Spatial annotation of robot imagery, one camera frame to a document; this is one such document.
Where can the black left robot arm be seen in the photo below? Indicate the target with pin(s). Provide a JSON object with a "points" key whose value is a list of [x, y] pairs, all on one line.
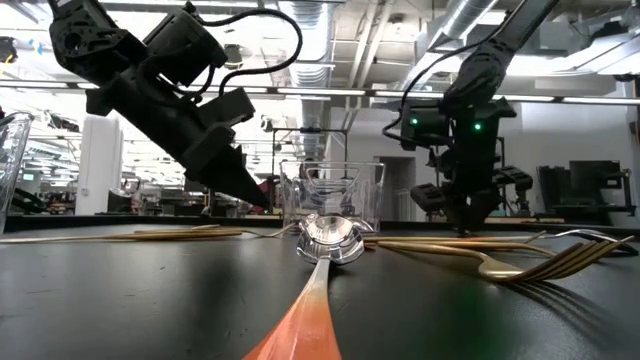
{"points": [[90, 40]]}

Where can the person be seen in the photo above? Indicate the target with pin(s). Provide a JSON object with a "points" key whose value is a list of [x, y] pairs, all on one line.
{"points": [[307, 170]]}

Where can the long ceiling light strip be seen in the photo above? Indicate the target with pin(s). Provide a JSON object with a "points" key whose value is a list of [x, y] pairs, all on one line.
{"points": [[325, 91]]}

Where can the black workstation with monitors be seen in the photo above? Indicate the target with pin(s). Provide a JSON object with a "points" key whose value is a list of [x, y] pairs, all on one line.
{"points": [[595, 175]]}

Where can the black table border frame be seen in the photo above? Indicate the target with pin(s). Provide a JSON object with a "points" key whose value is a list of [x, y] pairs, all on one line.
{"points": [[50, 221]]}

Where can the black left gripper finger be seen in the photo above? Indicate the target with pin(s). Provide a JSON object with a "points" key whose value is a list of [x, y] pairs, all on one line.
{"points": [[237, 175], [210, 181]]}

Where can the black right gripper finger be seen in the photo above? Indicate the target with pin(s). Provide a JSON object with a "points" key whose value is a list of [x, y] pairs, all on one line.
{"points": [[460, 212], [482, 210]]}

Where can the green exit sign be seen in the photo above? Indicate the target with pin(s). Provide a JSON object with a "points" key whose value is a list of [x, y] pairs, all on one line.
{"points": [[28, 176]]}

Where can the black ceiling dome camera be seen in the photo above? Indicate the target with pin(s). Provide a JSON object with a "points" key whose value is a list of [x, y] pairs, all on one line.
{"points": [[235, 55]]}

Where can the white building column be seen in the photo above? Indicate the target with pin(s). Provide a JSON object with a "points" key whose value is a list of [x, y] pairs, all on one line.
{"points": [[97, 170]]}

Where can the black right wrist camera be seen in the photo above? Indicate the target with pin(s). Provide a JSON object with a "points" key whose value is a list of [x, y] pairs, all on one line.
{"points": [[425, 127]]}

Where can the silver ceiling ventilation duct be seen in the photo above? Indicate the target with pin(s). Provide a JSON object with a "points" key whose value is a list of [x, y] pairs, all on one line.
{"points": [[465, 15], [315, 50]]}

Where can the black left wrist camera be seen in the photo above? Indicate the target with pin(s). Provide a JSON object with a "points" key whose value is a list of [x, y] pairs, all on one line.
{"points": [[185, 45]]}

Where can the black office chair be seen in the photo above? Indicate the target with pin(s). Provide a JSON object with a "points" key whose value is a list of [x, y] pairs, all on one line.
{"points": [[122, 202]]}

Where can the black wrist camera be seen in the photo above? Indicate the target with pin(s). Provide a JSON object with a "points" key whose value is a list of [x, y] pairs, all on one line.
{"points": [[425, 127], [185, 45]]}

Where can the clear plastic bin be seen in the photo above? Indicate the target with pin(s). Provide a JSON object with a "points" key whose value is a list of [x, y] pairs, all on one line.
{"points": [[300, 195], [12, 165]]}

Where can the red chair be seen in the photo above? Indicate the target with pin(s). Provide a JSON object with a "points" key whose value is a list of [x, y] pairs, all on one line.
{"points": [[272, 192]]}

